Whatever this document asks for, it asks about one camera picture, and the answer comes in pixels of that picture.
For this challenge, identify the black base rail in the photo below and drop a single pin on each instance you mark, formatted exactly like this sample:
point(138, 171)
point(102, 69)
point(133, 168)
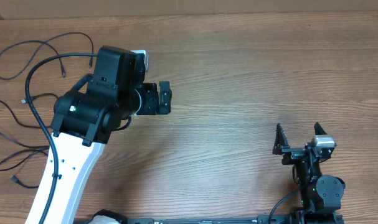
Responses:
point(261, 219)

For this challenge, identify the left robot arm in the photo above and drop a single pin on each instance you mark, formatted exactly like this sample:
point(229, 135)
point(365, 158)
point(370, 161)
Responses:
point(84, 118)

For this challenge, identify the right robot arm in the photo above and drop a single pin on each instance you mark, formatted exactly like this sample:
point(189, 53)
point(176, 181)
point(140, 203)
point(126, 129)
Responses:
point(320, 194)

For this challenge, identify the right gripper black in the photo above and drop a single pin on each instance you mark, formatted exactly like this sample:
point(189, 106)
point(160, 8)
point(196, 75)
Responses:
point(291, 152)

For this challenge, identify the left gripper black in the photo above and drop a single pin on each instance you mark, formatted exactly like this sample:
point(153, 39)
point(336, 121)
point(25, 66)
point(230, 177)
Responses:
point(151, 106)

